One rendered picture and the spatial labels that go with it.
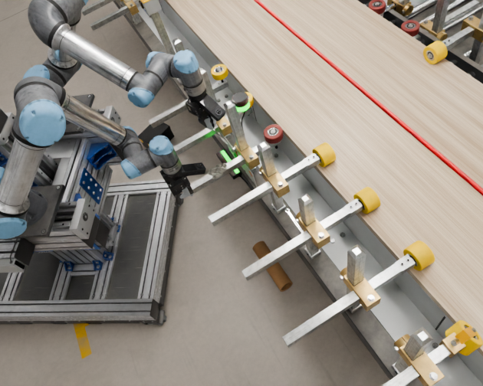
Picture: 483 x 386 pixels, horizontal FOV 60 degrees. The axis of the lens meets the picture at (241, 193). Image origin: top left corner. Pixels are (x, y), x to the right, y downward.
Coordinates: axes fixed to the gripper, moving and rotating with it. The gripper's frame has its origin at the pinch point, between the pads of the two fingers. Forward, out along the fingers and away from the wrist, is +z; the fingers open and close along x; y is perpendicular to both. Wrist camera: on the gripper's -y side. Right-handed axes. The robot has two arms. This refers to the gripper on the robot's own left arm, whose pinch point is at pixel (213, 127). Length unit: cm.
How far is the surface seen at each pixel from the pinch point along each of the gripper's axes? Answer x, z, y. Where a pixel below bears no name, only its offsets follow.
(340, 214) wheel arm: 3, 4, -61
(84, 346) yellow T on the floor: 109, 103, 36
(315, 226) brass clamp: 12, 3, -57
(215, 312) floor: 49, 102, -12
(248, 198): 15.6, 4.8, -30.3
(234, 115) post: -5.8, -6.5, -7.9
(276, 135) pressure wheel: -16.4, 10.6, -17.6
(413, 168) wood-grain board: -30, 10, -70
